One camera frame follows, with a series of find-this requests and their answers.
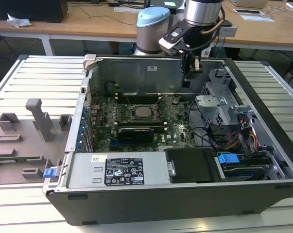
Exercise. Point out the metal locking lever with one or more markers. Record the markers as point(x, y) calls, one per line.
point(160, 100)
point(127, 99)

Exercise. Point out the silver CPU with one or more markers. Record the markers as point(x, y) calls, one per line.
point(142, 111)

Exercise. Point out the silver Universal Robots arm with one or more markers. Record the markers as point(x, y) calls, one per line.
point(151, 36)

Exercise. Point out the black RAM slot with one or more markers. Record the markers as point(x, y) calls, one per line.
point(136, 94)
point(139, 120)
point(136, 98)
point(139, 124)
point(136, 101)

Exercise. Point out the small white power strip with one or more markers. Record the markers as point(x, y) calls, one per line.
point(206, 52)

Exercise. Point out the white framed dark tablet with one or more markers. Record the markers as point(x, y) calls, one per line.
point(248, 11)

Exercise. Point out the beige cardboard box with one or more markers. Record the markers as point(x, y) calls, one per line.
point(250, 3)

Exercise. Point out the white paper sheet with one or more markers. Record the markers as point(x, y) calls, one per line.
point(125, 9)
point(258, 18)

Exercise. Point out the round coin battery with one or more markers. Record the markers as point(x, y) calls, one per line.
point(176, 100)

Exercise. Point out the silver metal drive cage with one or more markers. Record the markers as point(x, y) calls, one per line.
point(209, 106)

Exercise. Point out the black power adapter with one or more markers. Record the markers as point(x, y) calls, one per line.
point(114, 4)

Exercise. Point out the black round speaker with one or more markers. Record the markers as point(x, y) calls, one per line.
point(111, 88)

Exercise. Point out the green motherboard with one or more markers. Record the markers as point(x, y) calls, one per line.
point(182, 140)

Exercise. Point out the long wooden desk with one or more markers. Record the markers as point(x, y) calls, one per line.
point(88, 26)

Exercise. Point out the grey case latch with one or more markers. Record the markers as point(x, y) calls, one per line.
point(89, 61)

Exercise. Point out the black graphics card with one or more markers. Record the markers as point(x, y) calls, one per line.
point(136, 134)

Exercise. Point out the hard disk in blue carrier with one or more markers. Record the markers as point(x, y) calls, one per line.
point(227, 157)

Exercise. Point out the black plastic shroud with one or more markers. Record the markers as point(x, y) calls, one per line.
point(192, 167)

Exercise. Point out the blue card retention clip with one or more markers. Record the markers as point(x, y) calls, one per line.
point(78, 146)
point(85, 111)
point(83, 125)
point(81, 131)
point(80, 138)

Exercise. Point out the black computer box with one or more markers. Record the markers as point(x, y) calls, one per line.
point(27, 9)

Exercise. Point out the black open PC case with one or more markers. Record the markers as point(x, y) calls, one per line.
point(160, 208)

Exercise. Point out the silver power supply unit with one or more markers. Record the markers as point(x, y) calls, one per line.
point(83, 174)

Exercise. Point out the crumpled white paper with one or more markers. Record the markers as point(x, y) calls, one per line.
point(17, 22)

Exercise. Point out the blue plastic latch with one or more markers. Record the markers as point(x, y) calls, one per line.
point(47, 173)

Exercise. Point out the grey parts rack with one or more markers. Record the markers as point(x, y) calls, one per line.
point(20, 145)

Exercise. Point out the green RAM stick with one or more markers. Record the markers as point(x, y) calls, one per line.
point(20, 159)

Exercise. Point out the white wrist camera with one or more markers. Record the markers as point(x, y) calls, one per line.
point(170, 43)

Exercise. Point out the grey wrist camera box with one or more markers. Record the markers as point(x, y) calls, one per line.
point(229, 31)

